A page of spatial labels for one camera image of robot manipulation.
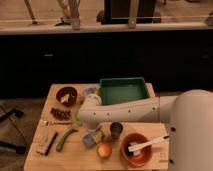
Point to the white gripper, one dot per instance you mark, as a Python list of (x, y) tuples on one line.
[(97, 132)]

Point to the blue sponge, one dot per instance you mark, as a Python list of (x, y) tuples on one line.
[(91, 140)]

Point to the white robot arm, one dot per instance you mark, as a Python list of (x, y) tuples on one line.
[(190, 119)]

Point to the orange round fruit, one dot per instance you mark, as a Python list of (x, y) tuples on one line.
[(104, 150)]

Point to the small metal cup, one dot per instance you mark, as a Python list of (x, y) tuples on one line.
[(116, 129)]

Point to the small light green cup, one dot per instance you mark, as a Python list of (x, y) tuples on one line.
[(75, 120)]

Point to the white brush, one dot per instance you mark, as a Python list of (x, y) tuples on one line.
[(140, 146)]

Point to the green cucumber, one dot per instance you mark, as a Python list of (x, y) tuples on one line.
[(61, 142)]

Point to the dark red bowl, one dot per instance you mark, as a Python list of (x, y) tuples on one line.
[(67, 96)]

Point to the green plastic tray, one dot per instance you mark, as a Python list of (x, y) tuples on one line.
[(120, 90)]

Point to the orange terracotta bowl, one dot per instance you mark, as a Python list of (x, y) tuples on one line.
[(137, 158)]

